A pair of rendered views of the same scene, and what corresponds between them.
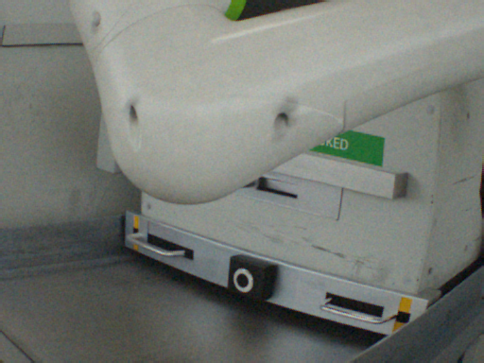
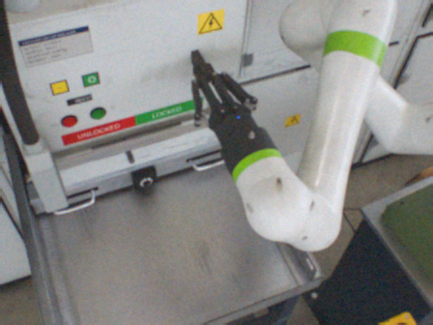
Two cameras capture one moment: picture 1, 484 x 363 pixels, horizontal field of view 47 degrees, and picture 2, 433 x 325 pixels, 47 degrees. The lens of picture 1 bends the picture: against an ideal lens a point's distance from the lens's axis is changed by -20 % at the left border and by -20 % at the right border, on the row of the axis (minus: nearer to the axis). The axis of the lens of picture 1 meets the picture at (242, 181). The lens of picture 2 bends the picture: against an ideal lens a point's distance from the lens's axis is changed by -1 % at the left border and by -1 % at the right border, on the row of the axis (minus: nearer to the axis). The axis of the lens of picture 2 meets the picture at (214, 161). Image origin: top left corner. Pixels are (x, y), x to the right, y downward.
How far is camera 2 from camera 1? 101 cm
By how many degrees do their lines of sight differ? 68
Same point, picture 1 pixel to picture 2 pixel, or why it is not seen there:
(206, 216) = (97, 169)
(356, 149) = (187, 107)
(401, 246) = not seen: hidden behind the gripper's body
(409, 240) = not seen: hidden behind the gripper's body
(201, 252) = (103, 184)
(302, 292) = (172, 165)
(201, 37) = (331, 211)
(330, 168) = (188, 128)
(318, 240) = (171, 145)
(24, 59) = not seen: outside the picture
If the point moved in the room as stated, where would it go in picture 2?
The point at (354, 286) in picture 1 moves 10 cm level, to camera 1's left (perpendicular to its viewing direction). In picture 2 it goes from (201, 150) to (181, 179)
